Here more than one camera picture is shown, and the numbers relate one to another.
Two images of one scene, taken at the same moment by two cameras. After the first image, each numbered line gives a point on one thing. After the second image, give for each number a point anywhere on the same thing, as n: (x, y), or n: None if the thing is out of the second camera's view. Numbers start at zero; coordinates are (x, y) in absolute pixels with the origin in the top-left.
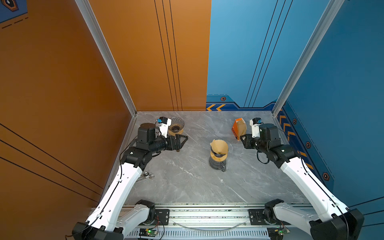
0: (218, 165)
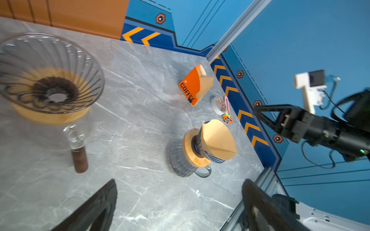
0: (178, 162)
